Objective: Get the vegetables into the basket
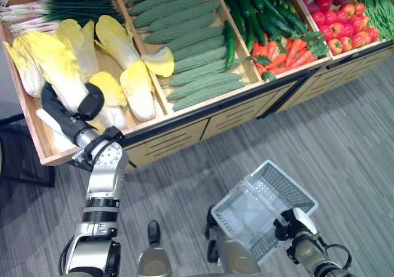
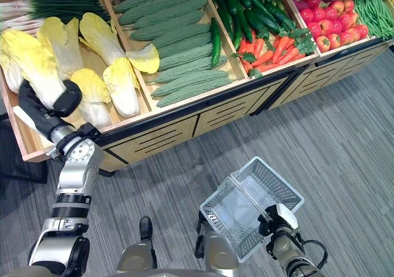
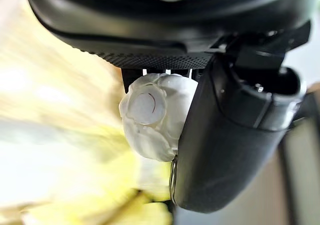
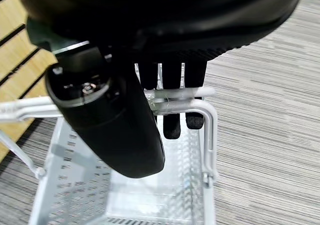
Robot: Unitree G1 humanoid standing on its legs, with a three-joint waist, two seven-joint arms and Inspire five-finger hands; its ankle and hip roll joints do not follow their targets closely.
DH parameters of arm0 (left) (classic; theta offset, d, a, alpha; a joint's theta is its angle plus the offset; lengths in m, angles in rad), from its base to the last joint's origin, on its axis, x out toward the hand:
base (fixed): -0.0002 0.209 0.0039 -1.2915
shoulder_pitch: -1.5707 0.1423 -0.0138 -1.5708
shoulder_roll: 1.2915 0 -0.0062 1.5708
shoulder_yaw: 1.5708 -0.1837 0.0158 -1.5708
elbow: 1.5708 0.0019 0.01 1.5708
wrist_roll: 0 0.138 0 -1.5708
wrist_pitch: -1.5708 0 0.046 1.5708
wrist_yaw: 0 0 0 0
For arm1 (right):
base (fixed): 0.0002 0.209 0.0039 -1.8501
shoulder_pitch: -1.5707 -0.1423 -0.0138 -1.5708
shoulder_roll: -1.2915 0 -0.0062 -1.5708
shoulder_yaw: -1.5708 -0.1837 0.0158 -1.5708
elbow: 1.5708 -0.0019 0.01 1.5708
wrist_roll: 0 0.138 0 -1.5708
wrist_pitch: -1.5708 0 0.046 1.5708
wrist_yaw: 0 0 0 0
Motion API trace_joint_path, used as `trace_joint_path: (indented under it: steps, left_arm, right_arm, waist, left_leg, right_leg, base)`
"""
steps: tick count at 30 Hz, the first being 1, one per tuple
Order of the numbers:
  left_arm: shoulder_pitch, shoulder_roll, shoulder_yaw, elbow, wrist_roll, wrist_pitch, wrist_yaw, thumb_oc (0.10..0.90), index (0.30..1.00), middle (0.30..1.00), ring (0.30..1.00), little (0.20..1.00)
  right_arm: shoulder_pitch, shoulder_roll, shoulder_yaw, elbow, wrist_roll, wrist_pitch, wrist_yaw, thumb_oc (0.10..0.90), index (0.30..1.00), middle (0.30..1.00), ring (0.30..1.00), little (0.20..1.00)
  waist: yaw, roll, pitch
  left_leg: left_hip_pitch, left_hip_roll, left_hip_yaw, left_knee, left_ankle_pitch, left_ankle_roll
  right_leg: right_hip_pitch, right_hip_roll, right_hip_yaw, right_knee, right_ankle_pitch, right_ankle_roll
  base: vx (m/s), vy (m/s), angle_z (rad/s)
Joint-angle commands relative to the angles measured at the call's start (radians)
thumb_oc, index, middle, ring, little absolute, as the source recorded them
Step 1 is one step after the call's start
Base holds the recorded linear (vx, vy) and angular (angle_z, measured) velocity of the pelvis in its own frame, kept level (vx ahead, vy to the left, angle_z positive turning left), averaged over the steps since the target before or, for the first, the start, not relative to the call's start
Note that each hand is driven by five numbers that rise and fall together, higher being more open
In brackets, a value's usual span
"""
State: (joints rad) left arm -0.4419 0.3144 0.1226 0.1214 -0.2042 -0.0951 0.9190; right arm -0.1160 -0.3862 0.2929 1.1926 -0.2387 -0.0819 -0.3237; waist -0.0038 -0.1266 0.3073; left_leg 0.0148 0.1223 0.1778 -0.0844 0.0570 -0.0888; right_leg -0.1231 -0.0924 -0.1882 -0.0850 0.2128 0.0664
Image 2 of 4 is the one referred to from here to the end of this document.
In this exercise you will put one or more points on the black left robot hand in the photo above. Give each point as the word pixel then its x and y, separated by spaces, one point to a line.
pixel 37 117

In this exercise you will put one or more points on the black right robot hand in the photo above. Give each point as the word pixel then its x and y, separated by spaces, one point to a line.
pixel 284 217

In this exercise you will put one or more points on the white perforated plastic basket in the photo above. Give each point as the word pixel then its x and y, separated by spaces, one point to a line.
pixel 237 209

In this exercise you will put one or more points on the large yellow napa cabbage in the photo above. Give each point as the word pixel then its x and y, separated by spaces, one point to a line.
pixel 34 61

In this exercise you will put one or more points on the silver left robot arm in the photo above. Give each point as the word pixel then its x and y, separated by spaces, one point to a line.
pixel 77 169

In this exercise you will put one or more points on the green scallion bunch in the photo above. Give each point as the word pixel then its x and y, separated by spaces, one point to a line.
pixel 61 0

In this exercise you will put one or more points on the loose yellow cabbage leaf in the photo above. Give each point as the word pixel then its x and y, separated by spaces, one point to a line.
pixel 144 60

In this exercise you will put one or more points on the long wooden produce stand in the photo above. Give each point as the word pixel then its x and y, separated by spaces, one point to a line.
pixel 172 135

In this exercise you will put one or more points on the grey robot torso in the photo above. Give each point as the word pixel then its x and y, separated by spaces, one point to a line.
pixel 160 274

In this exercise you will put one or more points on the orange carrot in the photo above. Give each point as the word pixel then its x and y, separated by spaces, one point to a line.
pixel 280 49
pixel 247 67
pixel 259 47
pixel 263 58
pixel 290 43
pixel 243 46
pixel 271 66
pixel 288 56

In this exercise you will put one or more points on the silver left robot leg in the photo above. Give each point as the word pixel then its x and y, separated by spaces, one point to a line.
pixel 138 257

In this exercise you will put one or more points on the short wooden produce stand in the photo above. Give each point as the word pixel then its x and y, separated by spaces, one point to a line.
pixel 329 70

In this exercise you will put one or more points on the green bean pile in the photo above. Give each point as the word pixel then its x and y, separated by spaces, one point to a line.
pixel 366 6

